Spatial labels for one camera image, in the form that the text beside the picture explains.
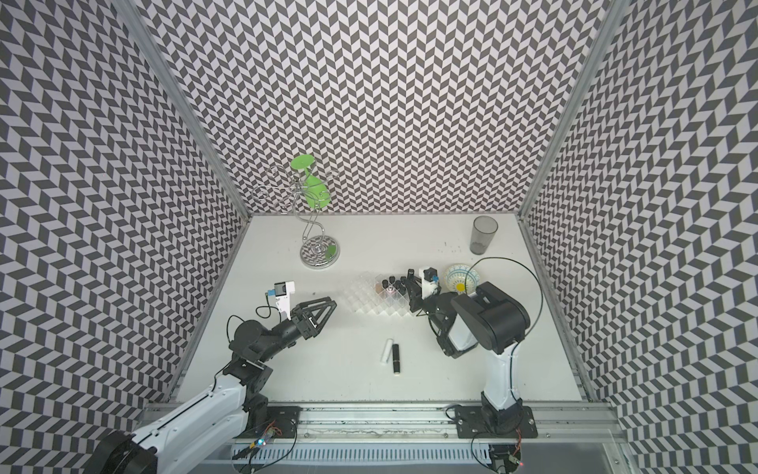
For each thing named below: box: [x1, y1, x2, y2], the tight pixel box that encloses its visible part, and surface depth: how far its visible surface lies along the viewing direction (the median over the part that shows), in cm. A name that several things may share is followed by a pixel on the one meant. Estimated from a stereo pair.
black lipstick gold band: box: [391, 343, 401, 375], surface depth 84 cm
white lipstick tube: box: [379, 338, 394, 366], surface depth 85 cm
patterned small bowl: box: [444, 263, 481, 296], surface depth 98 cm
